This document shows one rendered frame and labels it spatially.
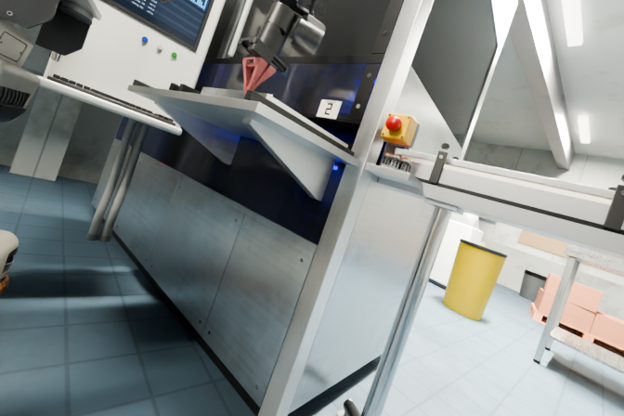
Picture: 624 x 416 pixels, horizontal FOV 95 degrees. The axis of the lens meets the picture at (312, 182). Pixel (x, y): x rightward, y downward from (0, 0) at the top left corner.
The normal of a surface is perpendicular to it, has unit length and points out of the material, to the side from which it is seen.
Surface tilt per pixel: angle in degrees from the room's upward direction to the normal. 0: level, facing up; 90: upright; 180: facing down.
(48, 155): 90
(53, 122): 90
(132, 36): 90
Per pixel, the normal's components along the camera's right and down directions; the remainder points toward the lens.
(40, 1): 0.44, 0.15
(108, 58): 0.62, 0.22
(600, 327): -0.60, -0.22
